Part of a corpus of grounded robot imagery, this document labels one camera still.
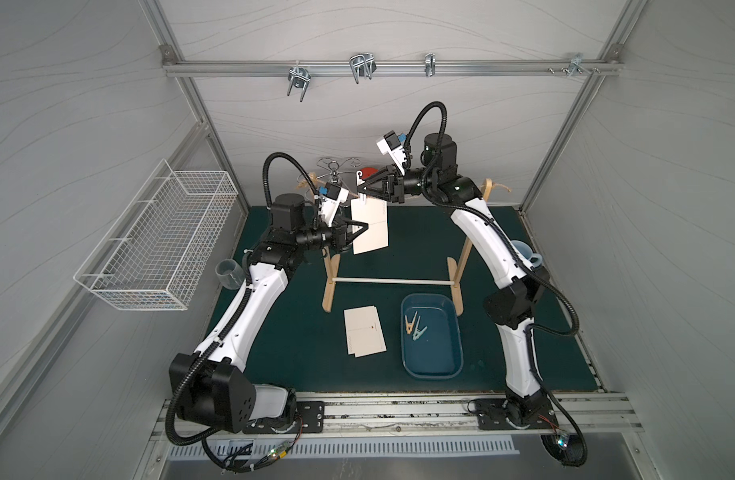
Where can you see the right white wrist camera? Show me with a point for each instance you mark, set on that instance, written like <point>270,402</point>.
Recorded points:
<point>391,144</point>

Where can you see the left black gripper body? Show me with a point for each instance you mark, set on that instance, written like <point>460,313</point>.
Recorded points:
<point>338,234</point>

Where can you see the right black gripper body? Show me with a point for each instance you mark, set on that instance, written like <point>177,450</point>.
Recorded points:
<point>390,184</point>

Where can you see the clear glass cup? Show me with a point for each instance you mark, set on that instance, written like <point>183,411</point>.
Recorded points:
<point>230,274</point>

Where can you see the right metal bracket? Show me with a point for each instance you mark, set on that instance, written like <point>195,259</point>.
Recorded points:
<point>575,68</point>

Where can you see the white wire basket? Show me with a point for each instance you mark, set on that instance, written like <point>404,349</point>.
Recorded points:
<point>154,254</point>

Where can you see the blue plastic tray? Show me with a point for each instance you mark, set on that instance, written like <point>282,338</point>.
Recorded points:
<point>438,354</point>

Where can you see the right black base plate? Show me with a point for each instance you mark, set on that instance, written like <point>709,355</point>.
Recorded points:
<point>493,414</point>

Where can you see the metal clamp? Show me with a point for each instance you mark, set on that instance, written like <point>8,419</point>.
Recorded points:
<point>362,65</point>
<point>299,79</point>

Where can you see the light blue mug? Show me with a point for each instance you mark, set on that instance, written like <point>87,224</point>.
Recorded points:
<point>534,258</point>

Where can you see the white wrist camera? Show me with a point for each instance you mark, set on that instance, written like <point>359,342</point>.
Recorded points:
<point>330,196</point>
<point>391,144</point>

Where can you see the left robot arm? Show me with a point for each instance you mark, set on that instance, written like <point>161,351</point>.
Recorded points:
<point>210,392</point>

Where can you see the green table mat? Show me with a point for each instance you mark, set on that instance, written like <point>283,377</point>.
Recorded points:
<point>303,347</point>

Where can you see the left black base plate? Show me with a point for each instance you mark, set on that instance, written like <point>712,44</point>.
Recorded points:
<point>304,417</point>

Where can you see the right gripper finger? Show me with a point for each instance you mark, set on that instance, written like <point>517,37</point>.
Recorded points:
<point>384,174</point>
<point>373,189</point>

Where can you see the middle metal clamp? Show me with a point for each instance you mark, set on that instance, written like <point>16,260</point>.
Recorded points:
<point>362,65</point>

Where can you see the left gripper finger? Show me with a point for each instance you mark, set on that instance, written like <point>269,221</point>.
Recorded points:
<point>351,225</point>
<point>351,233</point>

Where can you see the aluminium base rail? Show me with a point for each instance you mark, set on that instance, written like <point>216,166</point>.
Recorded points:
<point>445,414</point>

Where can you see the green clothespin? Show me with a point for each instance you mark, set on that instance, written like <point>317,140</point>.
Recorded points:
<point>417,330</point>

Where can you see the small metal bracket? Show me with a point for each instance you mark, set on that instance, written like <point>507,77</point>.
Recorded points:
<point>430,65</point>

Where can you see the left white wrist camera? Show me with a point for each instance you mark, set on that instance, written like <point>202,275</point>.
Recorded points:
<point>330,196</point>

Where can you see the red round disc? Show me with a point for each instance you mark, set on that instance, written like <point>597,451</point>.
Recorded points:
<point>367,172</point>

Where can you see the wooden drying rack frame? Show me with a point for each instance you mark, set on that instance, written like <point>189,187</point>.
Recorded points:
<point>455,269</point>

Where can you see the left metal clamp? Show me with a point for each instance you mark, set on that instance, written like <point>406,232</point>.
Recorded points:
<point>299,79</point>

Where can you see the metal stand with hooks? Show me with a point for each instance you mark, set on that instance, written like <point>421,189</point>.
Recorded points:
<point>340,171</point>

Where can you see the yellow wooden clothespin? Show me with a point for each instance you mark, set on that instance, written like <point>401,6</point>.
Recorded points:
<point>410,323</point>

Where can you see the white postcard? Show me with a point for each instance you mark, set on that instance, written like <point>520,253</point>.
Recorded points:
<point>367,336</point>
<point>373,212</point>
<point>350,322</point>

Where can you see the aluminium cross bar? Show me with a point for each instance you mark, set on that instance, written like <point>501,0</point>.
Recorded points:
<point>385,68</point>

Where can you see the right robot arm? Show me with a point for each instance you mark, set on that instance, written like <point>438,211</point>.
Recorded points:
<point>519,282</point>

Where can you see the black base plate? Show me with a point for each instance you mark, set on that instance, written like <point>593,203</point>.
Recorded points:
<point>304,417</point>
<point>493,414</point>

